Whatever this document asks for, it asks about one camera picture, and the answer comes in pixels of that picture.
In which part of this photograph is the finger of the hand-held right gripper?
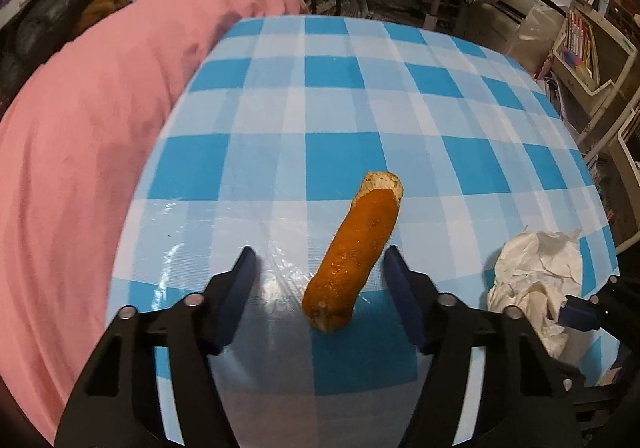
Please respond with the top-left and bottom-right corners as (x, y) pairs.
(560, 368), (622, 411)
(562, 275), (626, 331)

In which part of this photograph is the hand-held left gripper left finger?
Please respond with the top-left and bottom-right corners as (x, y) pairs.
(54, 245), (258, 448)

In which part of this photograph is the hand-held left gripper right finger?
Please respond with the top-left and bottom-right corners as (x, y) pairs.
(382, 245), (586, 448)

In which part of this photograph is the white paper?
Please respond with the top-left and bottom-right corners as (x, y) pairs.
(487, 229), (583, 359)

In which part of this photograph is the orange brown bread stick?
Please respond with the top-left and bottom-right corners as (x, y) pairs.
(302, 171), (405, 332)

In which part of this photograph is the blue white checkered tablecloth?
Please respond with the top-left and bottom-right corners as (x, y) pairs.
(107, 14), (621, 448)

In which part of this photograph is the pink blanket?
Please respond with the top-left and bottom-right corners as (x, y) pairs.
(0, 0), (308, 434)

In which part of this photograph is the cream shelf rack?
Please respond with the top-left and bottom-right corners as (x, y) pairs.
(540, 3), (640, 229)

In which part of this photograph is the row of colourful books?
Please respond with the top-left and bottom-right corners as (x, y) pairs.
(567, 11), (601, 74)

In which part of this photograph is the clear plastic bag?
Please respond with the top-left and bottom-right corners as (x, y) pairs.
(507, 3), (566, 75)

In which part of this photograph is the brown furry cloth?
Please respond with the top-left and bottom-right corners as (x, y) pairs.
(75, 0), (131, 37)

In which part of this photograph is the black puffy jacket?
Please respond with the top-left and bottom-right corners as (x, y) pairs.
(0, 0), (86, 104)

